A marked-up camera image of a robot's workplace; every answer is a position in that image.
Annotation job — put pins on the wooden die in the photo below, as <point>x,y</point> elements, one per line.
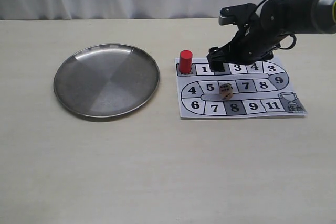
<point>226,91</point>

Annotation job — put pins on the printed paper game board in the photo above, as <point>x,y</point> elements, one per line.
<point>262,89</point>

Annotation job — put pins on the red cylinder game piece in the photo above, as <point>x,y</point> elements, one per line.
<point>185,61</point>

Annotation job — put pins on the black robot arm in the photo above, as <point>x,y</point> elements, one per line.
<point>306,17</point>

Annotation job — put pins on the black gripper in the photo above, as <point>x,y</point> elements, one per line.
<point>257,37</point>

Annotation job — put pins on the round stainless steel plate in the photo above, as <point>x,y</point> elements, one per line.
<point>106,81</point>

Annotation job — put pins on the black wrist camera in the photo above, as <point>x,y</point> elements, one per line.
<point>237,15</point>

